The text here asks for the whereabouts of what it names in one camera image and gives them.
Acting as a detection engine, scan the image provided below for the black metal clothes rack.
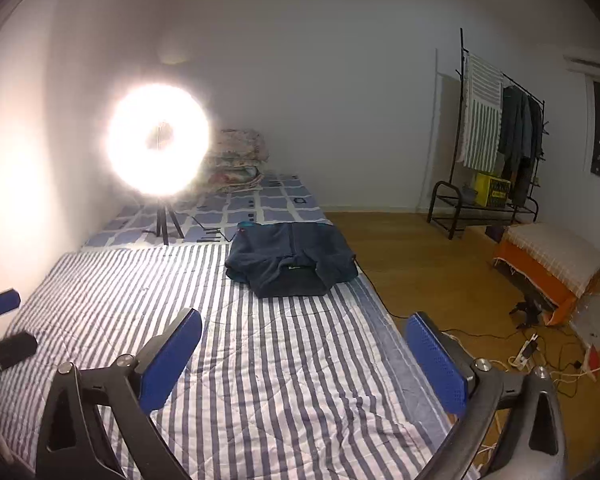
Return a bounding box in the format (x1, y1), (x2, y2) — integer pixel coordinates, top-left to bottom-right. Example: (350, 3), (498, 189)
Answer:
(426, 27), (551, 241)

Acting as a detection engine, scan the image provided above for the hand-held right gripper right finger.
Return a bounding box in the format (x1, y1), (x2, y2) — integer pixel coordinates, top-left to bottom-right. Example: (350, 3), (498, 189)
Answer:
(405, 311), (571, 480)

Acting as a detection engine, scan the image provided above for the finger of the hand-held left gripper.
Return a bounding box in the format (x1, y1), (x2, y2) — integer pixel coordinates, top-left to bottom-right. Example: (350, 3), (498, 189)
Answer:
(0, 288), (22, 322)
(0, 331), (39, 368)

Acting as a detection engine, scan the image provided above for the red floral folded quilt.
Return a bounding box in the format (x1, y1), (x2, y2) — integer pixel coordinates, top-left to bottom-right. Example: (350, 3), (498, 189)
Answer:
(205, 162), (265, 193)

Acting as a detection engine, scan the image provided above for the clear plastic bag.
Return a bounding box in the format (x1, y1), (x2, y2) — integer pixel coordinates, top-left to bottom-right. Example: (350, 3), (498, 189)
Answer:
(570, 292), (600, 350)

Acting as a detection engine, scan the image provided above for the small black tripod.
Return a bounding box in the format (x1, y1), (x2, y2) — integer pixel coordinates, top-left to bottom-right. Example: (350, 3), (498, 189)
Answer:
(509, 299), (545, 330)

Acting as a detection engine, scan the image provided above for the ring light on black tripod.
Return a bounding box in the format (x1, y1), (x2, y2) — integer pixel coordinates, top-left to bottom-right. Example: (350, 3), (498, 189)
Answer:
(105, 82), (213, 247)

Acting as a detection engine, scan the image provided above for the dark grey hanging garment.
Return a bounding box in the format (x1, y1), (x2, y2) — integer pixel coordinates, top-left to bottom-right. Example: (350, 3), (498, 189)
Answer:
(512, 95), (546, 207)

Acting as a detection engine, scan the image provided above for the white striped hanging towel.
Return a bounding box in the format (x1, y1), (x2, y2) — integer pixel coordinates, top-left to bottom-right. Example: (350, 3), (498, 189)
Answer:
(455, 52), (505, 173)

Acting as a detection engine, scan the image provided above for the yellow plastic crate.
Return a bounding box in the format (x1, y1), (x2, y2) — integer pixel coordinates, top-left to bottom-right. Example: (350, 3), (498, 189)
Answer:
(474, 172), (512, 208)

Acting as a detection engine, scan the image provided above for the dark green hanging jacket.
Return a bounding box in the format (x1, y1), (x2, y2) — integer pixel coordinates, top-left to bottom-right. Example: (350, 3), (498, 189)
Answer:
(497, 85), (533, 171)

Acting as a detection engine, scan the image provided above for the teal plaid fleece jacket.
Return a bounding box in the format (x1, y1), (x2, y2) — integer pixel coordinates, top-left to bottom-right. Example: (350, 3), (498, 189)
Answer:
(225, 221), (359, 299)

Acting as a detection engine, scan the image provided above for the white power strip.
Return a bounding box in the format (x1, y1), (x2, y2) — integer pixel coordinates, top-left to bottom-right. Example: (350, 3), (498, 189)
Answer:
(510, 340), (541, 368)

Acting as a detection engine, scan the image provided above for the orange ottoman with white cover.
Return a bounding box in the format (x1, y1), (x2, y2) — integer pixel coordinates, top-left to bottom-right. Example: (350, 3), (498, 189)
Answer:
(492, 222), (600, 327)

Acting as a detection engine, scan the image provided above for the blue checked bedsheet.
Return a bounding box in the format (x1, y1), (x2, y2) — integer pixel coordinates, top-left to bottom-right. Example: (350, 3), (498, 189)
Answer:
(82, 172), (333, 251)

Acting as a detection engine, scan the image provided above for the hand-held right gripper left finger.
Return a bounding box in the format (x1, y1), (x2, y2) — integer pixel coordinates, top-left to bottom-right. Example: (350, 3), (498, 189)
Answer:
(36, 308), (203, 480)

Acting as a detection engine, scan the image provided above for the black floor cable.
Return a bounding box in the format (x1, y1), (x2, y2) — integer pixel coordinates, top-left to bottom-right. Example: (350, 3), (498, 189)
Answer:
(352, 257), (518, 338)

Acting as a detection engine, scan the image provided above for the black power cable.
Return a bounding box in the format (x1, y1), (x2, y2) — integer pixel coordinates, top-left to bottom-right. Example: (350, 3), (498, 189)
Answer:
(192, 215), (233, 243)

